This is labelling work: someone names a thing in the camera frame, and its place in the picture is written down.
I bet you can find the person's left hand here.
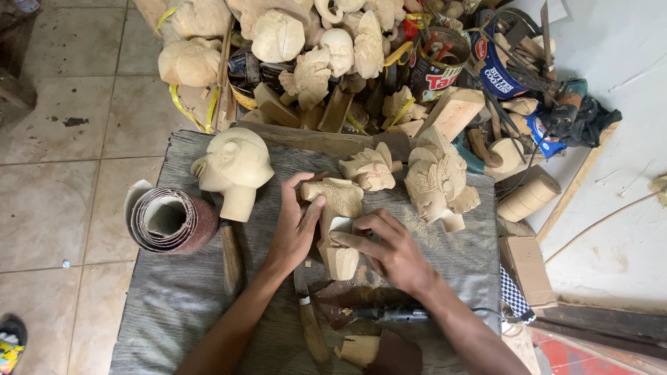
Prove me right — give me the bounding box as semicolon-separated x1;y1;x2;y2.
266;172;329;278

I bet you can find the person's right hand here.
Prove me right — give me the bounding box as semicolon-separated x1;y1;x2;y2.
329;208;439;299

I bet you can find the small sandpaper piece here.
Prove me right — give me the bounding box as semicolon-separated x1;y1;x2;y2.
328;216;356;236

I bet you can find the unfinished carved wooden figure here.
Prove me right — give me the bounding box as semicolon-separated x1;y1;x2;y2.
299;177;365;282

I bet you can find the black rotary tool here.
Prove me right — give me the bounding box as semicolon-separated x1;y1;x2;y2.
333;305;433;325

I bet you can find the torn brown sandpaper sheet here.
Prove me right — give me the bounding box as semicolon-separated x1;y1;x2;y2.
312;280;368;331

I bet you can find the large crowned wooden head carving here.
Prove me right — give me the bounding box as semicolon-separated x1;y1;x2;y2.
404;125;481;233

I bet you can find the small carved wooden head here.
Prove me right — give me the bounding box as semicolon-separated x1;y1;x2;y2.
339;142;403;192

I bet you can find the bald wooden head carving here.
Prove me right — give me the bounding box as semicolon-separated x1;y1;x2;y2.
190;127;275;223

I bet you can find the dark brown sandpaper sheet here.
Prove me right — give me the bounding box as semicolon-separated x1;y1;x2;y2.
364;328;424;375

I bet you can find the small rough wood block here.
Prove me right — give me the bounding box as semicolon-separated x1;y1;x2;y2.
333;335;381;368

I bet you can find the roll of brown sandpaper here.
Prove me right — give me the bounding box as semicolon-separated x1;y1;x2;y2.
124;180;220;256

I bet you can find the black white checkered cloth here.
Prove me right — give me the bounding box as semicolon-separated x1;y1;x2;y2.
500;265;537;325

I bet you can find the brown cardboard box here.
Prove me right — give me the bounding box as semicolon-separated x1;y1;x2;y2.
498;236;559;309

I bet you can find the ridged wooden cylinder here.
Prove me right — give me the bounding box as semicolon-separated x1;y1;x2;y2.
496;173;563;224

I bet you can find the wooden mallet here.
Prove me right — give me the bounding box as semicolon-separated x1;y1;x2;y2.
466;127;526;176

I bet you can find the pale rectangular wood block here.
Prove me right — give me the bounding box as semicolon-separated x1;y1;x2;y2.
416;86;486;142

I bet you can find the heap of wooden carvings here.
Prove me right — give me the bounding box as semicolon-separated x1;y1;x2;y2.
130;0;470;144

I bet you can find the blue plastic packet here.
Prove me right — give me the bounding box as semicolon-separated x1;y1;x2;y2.
522;114;568;160

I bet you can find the long wooden slat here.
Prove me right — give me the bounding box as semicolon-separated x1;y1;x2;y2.
536;122;621;244

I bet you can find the brown tin with tools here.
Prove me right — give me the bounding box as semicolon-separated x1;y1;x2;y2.
405;26;473;103

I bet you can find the thin bamboo stick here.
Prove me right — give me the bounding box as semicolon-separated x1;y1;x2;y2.
544;190;667;265

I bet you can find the blue cookie tin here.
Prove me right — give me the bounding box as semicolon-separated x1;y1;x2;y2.
470;18;533;101

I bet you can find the green and black power drill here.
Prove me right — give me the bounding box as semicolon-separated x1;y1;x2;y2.
546;78;590;139

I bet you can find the colourful patterned sandal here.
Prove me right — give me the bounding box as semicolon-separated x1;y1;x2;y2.
0;314;28;375

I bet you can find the wooden-handled carving knife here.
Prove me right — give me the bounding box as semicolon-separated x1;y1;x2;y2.
210;192;246;299
293;259;332;365

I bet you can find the black power cable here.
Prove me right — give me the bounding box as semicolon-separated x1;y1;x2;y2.
470;306;524;325

